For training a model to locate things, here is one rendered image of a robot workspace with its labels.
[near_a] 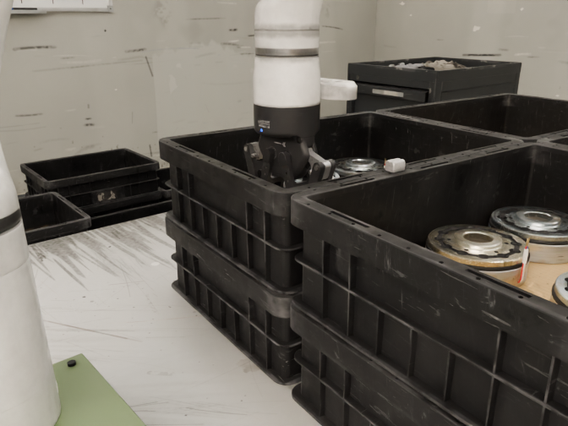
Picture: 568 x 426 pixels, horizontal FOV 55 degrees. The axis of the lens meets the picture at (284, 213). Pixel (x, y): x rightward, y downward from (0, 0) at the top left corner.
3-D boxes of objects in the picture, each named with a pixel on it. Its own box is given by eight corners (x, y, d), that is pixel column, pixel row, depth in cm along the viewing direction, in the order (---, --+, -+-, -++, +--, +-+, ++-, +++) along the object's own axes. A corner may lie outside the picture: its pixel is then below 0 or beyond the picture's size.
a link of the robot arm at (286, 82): (361, 100, 62) (363, 44, 60) (289, 111, 55) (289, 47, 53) (306, 92, 69) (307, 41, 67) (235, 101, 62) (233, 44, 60)
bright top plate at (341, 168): (357, 181, 80) (357, 177, 80) (316, 166, 88) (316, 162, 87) (406, 171, 85) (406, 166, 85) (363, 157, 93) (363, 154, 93)
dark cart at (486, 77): (416, 292, 226) (437, 70, 195) (340, 257, 258) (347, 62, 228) (494, 254, 261) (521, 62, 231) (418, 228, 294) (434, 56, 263)
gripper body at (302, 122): (237, 95, 61) (239, 175, 64) (287, 104, 55) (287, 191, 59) (286, 90, 66) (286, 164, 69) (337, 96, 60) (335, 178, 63)
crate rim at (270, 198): (281, 219, 50) (281, 195, 50) (155, 155, 73) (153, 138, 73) (527, 158, 72) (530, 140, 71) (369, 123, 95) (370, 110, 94)
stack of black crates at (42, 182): (64, 309, 185) (45, 182, 169) (38, 278, 206) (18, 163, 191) (170, 275, 208) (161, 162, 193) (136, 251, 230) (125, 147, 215)
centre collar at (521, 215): (543, 232, 60) (543, 226, 59) (505, 218, 64) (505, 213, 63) (570, 223, 62) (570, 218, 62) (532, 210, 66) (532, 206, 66)
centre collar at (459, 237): (482, 255, 54) (483, 250, 53) (443, 240, 57) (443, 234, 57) (511, 244, 56) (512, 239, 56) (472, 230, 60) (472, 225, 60)
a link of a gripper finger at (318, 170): (314, 161, 58) (297, 202, 61) (324, 171, 57) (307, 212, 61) (331, 156, 59) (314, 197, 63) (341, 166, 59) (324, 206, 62)
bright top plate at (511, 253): (488, 276, 50) (488, 270, 50) (407, 242, 58) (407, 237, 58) (548, 251, 56) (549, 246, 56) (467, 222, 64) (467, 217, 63)
